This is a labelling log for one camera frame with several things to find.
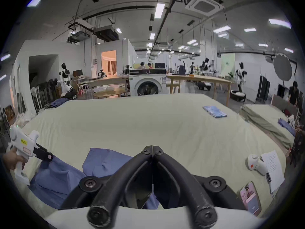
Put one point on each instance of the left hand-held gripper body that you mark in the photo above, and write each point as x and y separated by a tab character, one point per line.
22	143

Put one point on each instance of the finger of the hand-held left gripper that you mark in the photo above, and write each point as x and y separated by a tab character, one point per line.
44	153

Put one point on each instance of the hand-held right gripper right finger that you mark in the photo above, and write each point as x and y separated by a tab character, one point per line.
174	175

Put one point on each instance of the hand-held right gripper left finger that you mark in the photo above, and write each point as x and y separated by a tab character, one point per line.
133	175

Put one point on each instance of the blue garment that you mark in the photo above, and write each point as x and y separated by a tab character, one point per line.
59	182

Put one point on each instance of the person's left hand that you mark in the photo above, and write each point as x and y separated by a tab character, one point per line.
13	160

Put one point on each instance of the dark blue cloth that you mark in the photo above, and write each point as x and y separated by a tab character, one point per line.
57	102

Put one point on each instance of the group of standing fans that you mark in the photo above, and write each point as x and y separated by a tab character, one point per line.
43	92

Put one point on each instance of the blue striped packet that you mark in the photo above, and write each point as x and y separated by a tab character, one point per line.
215	111

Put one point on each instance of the white humanoid robot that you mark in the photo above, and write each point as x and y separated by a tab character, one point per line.
240	77
64	80

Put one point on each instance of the smartphone with lit screen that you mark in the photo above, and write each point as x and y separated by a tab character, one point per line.
250	198

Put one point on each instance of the desk with monitor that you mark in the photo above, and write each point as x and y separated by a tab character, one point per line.
79	79

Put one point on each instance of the white hand controller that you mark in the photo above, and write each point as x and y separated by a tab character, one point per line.
256	164

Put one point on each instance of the round wooden table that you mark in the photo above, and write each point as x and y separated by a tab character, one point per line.
109	93

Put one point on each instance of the white washing machine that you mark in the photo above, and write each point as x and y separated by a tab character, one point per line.
147	82

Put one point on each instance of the long wooden table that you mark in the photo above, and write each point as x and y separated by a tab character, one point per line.
202	80

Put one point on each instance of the white paper sheet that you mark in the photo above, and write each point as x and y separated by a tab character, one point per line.
274	168

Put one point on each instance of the bed with green sheet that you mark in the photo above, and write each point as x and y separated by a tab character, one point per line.
262	116

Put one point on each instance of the group of people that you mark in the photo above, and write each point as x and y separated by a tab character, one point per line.
145	65

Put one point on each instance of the black humanoid robot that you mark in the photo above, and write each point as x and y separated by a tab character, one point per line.
205	68

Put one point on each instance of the padded headboard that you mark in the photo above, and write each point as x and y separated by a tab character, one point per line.
282	101

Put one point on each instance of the grey photo reflector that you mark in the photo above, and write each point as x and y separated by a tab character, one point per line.
283	67

